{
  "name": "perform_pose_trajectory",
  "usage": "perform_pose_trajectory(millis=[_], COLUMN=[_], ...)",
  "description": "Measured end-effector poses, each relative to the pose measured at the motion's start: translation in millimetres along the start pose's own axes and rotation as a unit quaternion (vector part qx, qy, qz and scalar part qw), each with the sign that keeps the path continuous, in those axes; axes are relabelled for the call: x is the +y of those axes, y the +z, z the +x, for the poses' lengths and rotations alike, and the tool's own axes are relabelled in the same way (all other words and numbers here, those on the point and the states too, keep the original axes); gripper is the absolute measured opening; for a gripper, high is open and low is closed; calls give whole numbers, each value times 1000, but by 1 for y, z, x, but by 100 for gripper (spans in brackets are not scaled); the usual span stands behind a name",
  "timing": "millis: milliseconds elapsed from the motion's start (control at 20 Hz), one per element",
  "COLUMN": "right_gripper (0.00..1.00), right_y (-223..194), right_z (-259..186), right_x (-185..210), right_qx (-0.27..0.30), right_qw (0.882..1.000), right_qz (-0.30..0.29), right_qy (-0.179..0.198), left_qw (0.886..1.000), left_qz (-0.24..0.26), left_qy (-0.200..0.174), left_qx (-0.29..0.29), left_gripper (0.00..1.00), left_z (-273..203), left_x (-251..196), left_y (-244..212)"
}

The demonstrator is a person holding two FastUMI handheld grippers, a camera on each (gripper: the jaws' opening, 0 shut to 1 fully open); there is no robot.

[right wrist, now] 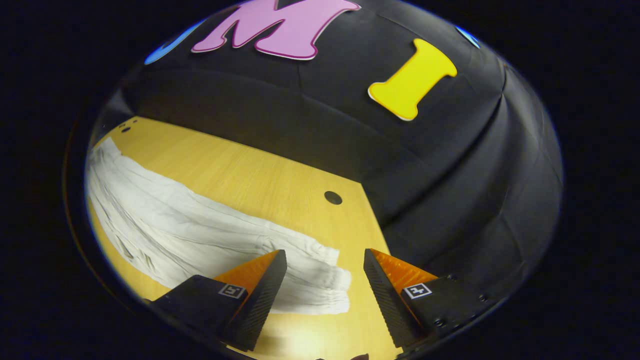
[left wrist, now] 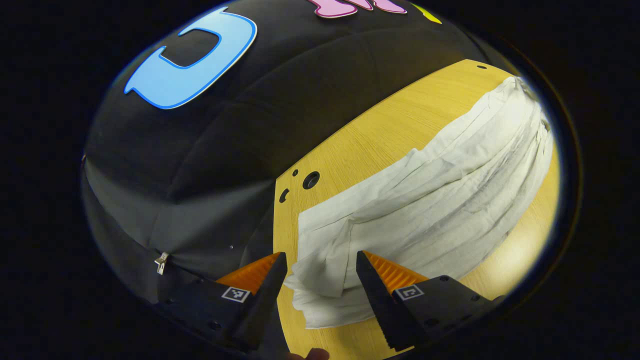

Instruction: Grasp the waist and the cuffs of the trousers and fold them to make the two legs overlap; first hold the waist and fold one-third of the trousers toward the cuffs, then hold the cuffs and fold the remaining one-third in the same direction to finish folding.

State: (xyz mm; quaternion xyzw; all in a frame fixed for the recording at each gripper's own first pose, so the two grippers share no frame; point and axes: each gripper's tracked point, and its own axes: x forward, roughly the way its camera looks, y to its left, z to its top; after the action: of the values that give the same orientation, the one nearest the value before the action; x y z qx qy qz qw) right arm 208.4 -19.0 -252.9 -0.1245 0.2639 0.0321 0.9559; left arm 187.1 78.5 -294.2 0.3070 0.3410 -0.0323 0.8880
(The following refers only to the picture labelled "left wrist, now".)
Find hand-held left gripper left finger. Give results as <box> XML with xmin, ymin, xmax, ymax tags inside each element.
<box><xmin>157</xmin><ymin>251</ymin><xmax>288</xmax><ymax>353</ymax></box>

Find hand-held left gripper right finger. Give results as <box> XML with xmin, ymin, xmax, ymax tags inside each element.
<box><xmin>356</xmin><ymin>250</ymin><xmax>506</xmax><ymax>353</ymax></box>

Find white jeans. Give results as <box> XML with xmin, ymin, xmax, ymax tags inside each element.
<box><xmin>283</xmin><ymin>76</ymin><xmax>555</xmax><ymax>330</ymax></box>

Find black backdrop cloth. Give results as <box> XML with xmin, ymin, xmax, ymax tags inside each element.
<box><xmin>81</xmin><ymin>0</ymin><xmax>521</xmax><ymax>321</ymax></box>

